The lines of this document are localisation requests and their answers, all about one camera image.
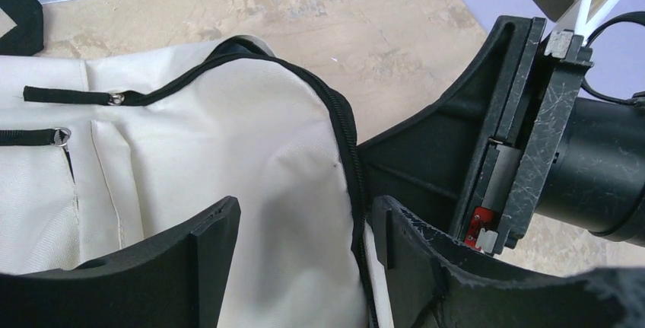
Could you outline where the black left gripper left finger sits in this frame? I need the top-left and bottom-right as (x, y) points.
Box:
(1, 196), (240, 327)

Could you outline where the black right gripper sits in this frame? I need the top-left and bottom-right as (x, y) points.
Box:
(358, 16), (592, 255)

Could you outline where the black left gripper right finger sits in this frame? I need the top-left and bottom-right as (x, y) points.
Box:
(372, 196), (644, 327)

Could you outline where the beige canvas backpack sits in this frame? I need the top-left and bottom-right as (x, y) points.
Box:
(1, 0), (393, 327)

